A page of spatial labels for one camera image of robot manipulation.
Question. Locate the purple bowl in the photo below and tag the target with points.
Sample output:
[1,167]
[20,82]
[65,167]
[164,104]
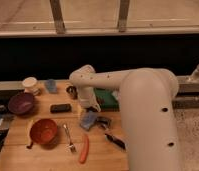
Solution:
[21,103]

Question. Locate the red bowl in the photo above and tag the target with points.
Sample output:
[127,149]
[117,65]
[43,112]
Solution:
[43,131]

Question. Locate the silver fork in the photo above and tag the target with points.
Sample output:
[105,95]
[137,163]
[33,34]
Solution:
[70,143]

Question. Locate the crumpled metal clip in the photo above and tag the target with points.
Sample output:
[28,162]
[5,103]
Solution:
[104,122]

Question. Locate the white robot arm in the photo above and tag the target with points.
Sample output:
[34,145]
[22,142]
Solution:
[145,103]

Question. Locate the orange carrot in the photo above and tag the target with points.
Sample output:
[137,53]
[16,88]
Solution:
[84,150]

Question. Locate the blue plastic cup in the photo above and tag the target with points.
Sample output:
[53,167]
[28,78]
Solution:
[50,85]

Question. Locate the blue sponge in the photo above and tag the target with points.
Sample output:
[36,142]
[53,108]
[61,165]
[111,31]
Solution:
[88,120]

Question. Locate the white cup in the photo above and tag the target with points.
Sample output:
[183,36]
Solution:
[30,85]

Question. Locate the black handled knife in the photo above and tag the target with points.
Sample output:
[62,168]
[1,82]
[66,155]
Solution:
[116,141]

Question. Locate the black rectangular case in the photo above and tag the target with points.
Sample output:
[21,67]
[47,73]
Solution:
[60,108]

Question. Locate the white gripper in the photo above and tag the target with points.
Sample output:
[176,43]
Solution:
[93,108]

